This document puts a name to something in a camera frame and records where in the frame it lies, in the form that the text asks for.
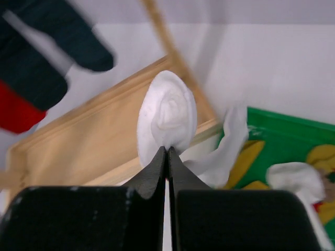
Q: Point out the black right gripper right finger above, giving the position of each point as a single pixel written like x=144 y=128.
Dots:
x=206 y=219

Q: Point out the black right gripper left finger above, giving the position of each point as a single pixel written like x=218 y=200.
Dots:
x=127 y=217

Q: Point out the white sock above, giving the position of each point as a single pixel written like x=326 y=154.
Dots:
x=282 y=163
x=167 y=117

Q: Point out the navy striped sock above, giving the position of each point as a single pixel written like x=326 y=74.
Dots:
x=27 y=72

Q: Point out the wooden drying rack stand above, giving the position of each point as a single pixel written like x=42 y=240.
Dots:
x=96 y=143

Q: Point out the yellow sock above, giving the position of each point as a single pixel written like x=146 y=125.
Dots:
x=322 y=159
x=249 y=153

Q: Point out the green plastic tray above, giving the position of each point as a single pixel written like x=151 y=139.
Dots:
x=280 y=180

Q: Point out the red sock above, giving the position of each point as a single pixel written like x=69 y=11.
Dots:
x=17 y=114

